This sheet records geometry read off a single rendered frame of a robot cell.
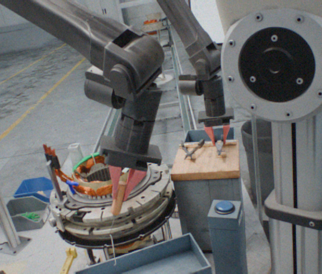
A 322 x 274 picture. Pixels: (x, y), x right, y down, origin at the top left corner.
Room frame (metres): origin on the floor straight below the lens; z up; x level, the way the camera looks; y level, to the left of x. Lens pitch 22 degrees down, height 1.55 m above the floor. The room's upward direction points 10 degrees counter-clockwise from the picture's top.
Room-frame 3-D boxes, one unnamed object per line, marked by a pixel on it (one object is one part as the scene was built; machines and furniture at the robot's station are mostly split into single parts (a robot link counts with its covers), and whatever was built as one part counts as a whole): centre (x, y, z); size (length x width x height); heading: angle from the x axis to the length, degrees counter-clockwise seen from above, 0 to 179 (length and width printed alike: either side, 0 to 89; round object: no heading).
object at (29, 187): (1.40, 0.57, 0.82); 0.16 x 0.14 x 0.07; 88
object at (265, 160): (2.24, -0.75, 0.28); 0.38 x 0.37 x 0.56; 86
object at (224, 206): (0.73, -0.12, 1.04); 0.04 x 0.04 x 0.01
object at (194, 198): (0.96, -0.13, 0.91); 0.19 x 0.19 x 0.26; 75
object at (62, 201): (0.77, 0.26, 1.15); 0.03 x 0.02 x 0.12; 163
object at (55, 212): (0.75, 0.27, 1.07); 0.04 x 0.02 x 0.05; 39
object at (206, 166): (0.96, -0.13, 1.05); 0.20 x 0.19 x 0.02; 165
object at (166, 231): (0.81, 0.03, 0.91); 0.02 x 0.02 x 0.21
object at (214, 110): (0.97, -0.17, 1.21); 0.10 x 0.07 x 0.07; 77
